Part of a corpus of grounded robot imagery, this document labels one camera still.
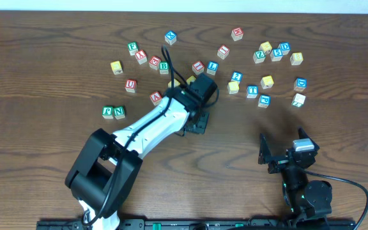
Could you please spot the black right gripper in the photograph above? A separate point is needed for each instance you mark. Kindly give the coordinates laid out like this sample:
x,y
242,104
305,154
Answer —
x,y
282,160

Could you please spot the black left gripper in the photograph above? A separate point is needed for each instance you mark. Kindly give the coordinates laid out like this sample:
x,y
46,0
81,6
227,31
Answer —
x,y
197,125

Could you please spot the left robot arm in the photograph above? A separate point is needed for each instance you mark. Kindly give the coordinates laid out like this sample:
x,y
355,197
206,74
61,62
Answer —
x,y
104,172

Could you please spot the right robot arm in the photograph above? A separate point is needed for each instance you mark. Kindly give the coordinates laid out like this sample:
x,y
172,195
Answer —
x,y
308,200

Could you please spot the yellow block centre left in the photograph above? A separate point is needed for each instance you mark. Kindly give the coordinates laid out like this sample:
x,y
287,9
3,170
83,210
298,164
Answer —
x,y
174,83

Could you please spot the yellow block centre right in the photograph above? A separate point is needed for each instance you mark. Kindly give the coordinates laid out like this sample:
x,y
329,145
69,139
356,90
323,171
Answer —
x,y
190,79

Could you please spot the green 7 number block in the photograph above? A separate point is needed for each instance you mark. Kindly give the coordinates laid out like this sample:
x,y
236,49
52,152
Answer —
x,y
298,100

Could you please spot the red A letter block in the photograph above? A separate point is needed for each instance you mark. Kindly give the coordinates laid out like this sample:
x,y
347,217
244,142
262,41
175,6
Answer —
x,y
155,98

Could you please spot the yellow S letter block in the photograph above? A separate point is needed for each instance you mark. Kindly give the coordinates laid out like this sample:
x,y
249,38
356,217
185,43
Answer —
x,y
233,87

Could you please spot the red I block centre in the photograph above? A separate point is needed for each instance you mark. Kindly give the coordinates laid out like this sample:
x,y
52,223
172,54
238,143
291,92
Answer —
x,y
198,67

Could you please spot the red i block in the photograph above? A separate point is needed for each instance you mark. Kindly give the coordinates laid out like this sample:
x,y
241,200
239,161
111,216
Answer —
x,y
223,52
198,67

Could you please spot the blue L letter block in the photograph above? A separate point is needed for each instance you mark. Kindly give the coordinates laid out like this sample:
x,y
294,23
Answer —
x,y
212,68

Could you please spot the blue T letter block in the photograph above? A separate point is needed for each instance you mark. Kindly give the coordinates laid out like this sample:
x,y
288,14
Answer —
x,y
252,91

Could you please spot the blue 2 number block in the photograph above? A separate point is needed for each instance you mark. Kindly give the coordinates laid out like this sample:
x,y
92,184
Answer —
x,y
236,77

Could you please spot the blue D block right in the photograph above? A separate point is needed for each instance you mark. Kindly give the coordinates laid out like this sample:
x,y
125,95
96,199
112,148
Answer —
x,y
300,84

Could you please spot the blue d block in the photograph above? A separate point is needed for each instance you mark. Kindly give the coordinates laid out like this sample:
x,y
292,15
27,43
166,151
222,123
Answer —
x,y
300,84
285,48

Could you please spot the yellow K letter block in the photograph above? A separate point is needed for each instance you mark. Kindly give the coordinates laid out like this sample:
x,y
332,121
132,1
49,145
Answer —
x,y
267,82

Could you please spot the green B letter block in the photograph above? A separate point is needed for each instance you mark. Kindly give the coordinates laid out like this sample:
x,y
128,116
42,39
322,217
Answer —
x,y
164,68

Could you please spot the red E letter block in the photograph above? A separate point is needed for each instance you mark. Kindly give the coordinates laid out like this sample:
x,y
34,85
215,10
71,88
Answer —
x,y
154,62

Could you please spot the red I block upper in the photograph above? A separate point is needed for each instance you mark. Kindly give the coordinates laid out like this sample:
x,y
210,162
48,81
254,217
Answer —
x,y
223,52

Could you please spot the red U block left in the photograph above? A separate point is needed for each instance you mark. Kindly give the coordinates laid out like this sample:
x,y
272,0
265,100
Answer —
x,y
131,86

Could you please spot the green N letter block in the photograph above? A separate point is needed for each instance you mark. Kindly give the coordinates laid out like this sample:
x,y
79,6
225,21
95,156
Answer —
x,y
119,112

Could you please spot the yellow 8 number block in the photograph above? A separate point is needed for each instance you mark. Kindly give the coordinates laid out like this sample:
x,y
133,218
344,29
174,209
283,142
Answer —
x,y
296,58

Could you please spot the red X letter block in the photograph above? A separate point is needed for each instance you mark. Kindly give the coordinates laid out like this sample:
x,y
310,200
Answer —
x,y
141,57

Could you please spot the blue X letter block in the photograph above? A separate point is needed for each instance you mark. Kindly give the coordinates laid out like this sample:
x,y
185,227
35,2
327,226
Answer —
x,y
170,37

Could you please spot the blue 5 number block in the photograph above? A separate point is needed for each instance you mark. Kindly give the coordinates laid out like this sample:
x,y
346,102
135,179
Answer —
x,y
276,55

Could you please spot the green J letter block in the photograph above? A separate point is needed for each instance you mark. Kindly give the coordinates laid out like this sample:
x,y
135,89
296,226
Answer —
x,y
107,112

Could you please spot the green Z letter block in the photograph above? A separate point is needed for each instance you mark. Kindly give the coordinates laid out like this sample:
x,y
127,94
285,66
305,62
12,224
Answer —
x,y
259,56

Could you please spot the blue D block upper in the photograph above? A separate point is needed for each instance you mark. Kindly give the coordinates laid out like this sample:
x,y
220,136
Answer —
x,y
285,48

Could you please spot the red M letter block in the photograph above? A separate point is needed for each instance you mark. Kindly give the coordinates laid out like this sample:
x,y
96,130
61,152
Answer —
x,y
237,34

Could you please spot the yellow block far left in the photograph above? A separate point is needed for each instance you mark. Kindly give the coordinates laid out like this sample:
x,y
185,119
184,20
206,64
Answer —
x,y
116,67

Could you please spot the yellow block upper right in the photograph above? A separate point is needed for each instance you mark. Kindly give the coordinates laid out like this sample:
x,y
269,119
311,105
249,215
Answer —
x,y
265,47

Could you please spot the green F letter block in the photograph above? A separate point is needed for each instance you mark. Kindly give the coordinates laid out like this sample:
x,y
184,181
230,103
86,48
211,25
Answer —
x,y
132,48

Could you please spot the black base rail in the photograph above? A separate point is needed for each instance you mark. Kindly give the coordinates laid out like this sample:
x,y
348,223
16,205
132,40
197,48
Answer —
x,y
255,223

